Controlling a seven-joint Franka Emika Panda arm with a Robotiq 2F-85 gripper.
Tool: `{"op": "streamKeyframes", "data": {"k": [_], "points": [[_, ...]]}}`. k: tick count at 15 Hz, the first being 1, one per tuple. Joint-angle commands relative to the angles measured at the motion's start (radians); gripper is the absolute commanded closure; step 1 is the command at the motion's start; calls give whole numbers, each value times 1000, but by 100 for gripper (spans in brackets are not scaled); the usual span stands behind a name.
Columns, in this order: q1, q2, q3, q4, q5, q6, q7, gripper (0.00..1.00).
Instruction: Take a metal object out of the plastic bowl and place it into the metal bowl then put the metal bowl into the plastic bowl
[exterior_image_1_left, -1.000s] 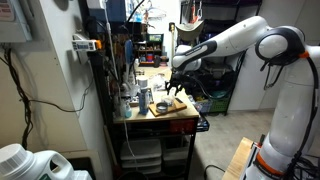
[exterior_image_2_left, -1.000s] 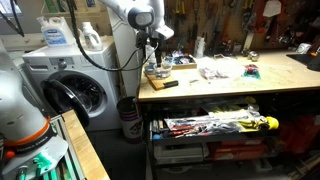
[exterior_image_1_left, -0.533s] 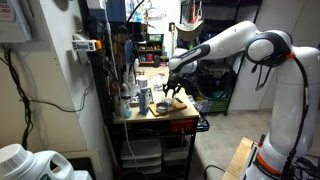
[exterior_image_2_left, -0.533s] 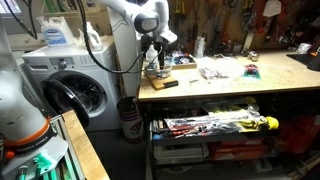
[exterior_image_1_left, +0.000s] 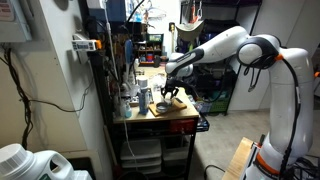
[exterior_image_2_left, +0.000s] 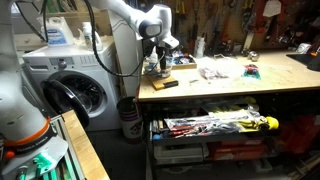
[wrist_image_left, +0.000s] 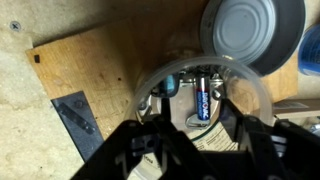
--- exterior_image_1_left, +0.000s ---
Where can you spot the small round metal bowl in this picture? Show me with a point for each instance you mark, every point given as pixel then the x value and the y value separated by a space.
pixel 162 107

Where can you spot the blue hard case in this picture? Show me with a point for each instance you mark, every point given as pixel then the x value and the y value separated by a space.
pixel 208 36

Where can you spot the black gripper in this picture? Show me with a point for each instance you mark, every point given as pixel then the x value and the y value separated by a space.
pixel 173 83

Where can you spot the red toolbox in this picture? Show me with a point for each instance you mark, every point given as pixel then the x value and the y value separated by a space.
pixel 181 126

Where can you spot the grey electrical box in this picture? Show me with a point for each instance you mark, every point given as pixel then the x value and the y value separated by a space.
pixel 13 23

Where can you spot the small wooden organizer shelf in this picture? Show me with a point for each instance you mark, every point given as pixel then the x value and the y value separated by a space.
pixel 150 50

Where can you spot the crumpled clear plastic bag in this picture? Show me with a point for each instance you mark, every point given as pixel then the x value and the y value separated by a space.
pixel 158 80

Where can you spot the black cart with wooden top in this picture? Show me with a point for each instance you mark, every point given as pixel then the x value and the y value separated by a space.
pixel 146 117

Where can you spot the wooden cutting board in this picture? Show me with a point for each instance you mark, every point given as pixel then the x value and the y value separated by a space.
pixel 176 106

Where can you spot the clear plastic storage bin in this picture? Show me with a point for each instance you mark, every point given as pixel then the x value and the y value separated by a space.
pixel 141 149
pixel 176 154

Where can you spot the light wooden table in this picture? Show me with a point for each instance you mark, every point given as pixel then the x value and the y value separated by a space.
pixel 237 161

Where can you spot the blue spray can white cap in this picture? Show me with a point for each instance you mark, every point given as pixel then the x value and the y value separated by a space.
pixel 143 98

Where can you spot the white detergent jug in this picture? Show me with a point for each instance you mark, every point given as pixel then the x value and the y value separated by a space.
pixel 26 165

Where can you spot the blue white plastic crate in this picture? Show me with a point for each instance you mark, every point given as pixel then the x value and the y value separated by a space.
pixel 203 106

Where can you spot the small blue soap bottle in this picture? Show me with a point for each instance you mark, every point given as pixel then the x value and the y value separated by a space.
pixel 128 110

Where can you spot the black metal shelf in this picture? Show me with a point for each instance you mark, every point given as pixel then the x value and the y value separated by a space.
pixel 245 10

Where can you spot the small white plastic container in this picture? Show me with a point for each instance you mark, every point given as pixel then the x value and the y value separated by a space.
pixel 82 175

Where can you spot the black hard case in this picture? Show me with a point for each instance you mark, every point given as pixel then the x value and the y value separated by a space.
pixel 216 24

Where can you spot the green plastic crate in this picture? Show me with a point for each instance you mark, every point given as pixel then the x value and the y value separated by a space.
pixel 219 105

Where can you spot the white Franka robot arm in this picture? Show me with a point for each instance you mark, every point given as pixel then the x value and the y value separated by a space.
pixel 290 100

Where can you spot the clear plastic bowl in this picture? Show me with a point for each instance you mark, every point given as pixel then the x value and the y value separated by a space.
pixel 168 101

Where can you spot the blue hanging brush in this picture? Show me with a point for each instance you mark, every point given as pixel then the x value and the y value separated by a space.
pixel 128 53

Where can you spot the white tool with orange end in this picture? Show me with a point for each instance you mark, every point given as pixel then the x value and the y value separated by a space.
pixel 83 45

